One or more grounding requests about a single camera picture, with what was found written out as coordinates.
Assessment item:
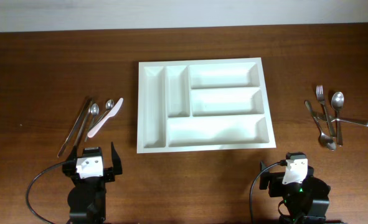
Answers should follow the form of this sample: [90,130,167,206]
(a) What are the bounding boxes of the metal spoon bowl down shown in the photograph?
[304,100,336,151]

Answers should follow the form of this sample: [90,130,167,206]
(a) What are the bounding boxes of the small metal teaspoon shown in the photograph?
[84,103,100,142]
[88,100,115,130]

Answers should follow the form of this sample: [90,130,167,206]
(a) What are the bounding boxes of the metal tongs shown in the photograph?
[57,97,93,157]

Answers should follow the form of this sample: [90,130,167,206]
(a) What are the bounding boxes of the metal fork crosswise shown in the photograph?
[316,113,368,127]

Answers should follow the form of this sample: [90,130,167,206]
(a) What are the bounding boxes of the large metal spoon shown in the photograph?
[331,91,344,146]

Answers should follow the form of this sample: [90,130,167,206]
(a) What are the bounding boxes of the metal fork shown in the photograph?
[316,85,336,137]

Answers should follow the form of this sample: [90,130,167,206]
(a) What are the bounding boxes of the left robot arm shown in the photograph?
[62,144,123,223]

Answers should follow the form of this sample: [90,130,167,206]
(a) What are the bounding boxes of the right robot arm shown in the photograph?
[259,152,331,223]

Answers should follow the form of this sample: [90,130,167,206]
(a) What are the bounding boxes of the pink plastic knife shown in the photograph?
[87,98,124,138]

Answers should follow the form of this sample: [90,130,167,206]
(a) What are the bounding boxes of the white plastic cutlery tray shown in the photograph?
[137,58,276,154]

